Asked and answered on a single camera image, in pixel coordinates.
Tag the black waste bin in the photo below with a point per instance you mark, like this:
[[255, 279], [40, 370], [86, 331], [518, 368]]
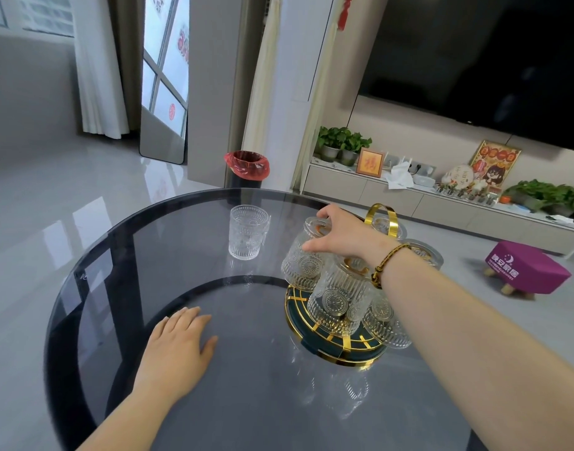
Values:
[[244, 182]]

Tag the round decorated plate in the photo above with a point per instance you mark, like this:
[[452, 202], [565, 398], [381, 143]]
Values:
[[457, 177]]

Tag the white curtain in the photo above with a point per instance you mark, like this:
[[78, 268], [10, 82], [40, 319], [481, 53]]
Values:
[[99, 65]]

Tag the person's left hand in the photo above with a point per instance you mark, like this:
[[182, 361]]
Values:
[[174, 356]]

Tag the orange framed picture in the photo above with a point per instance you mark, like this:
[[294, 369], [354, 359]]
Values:
[[370, 162]]

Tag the person's left little finger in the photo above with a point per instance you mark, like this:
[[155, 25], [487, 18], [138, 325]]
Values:
[[157, 330]]

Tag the standing floor mirror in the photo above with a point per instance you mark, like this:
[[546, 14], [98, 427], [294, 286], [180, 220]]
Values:
[[165, 89]]

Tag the person's right forearm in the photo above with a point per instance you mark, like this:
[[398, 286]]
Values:
[[479, 347]]

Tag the person's left forearm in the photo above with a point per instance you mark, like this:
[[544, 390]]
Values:
[[127, 425]]

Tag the person's left thumb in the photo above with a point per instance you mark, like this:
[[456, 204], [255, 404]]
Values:
[[209, 346]]

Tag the red hanging knot ornament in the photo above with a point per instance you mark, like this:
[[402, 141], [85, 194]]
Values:
[[345, 11]]

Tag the white router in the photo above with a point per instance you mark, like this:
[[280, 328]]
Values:
[[399, 164]]

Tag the beige curtain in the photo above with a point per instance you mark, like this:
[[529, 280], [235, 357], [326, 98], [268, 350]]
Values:
[[263, 84]]

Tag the long beige media cabinet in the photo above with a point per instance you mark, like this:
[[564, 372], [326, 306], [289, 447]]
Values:
[[362, 187]]

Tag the gold and green cup rack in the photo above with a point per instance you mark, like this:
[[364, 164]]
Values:
[[357, 348]]

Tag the row of small figurines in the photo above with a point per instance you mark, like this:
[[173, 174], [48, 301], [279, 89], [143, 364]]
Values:
[[465, 193]]

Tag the red plastic bin bag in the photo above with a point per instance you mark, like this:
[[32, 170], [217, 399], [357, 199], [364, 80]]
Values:
[[247, 163]]

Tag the person's left middle finger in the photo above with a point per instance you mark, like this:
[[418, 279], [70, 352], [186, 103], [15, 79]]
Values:
[[188, 317]]

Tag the black flat television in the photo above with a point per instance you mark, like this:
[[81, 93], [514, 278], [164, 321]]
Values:
[[479, 56]]

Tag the framed cartoon poster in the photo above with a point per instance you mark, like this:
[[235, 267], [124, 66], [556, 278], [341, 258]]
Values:
[[496, 164]]

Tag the white papers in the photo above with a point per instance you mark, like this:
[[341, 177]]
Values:
[[559, 219]]

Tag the purple footstool with wooden legs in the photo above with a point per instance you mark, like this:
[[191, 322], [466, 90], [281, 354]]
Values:
[[526, 267]]

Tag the white tissue box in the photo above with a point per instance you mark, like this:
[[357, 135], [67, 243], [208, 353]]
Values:
[[399, 179]]

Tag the grey curtain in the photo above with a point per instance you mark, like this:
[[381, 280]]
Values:
[[127, 51]]

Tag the embossed clear glass cup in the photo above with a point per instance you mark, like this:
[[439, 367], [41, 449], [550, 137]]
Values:
[[336, 300], [298, 272], [248, 234], [403, 230], [390, 331], [428, 255]]

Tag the wide leafy potted plant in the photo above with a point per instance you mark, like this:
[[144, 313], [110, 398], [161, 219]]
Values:
[[545, 194]]

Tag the person's right hand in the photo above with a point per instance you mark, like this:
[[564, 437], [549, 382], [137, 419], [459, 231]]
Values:
[[352, 237]]

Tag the green potted plant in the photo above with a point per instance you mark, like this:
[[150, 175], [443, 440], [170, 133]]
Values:
[[329, 140], [355, 147]]

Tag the person's right thumb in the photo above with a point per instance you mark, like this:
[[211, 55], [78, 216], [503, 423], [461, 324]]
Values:
[[320, 247]]

